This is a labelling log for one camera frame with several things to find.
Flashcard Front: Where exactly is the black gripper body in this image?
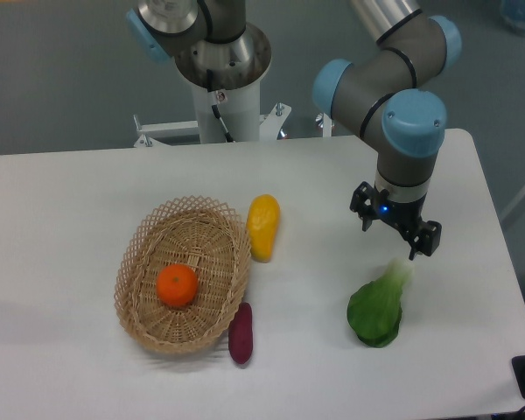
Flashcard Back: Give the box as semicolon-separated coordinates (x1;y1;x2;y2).
370;180;427;241

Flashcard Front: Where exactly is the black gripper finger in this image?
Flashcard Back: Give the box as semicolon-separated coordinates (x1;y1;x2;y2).
349;182;375;231
408;220;442;261

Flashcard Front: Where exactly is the orange fruit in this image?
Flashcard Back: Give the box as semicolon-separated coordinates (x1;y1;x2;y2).
156;263;199;307

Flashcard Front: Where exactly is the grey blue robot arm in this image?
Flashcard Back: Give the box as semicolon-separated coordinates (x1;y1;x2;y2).
126;1;462;256

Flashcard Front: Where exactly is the woven wicker basket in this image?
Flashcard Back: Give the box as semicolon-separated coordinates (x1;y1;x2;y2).
115;196;251;354

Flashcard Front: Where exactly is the green bok choy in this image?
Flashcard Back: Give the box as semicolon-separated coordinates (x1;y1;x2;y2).
346;258;414;348

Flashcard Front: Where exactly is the yellow mango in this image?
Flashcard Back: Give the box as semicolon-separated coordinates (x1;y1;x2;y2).
247;194;281;263

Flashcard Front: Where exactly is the purple sweet potato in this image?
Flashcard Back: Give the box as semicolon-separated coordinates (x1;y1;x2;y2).
228;302;254;365

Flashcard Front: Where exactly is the blue bag in background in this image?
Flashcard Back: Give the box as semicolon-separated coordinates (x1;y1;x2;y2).
500;0;525;37

